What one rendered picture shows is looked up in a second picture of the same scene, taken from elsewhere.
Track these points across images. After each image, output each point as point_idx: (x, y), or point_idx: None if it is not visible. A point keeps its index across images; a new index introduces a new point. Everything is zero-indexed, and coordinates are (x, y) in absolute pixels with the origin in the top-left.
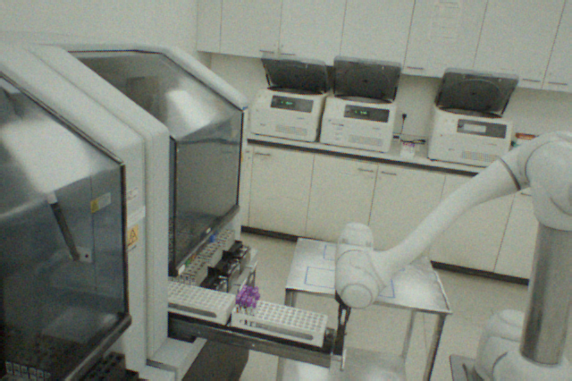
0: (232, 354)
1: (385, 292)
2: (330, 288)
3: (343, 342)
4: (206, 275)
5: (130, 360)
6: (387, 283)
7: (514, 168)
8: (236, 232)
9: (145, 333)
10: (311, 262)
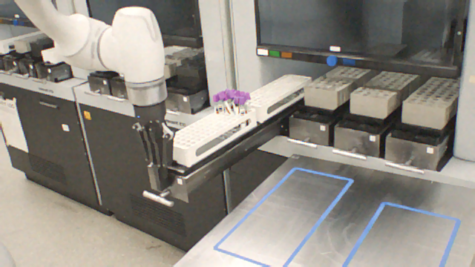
0: None
1: (238, 243)
2: (274, 187)
3: (154, 172)
4: (333, 108)
5: (211, 85)
6: (56, 45)
7: None
8: (472, 127)
9: (227, 79)
10: (368, 186)
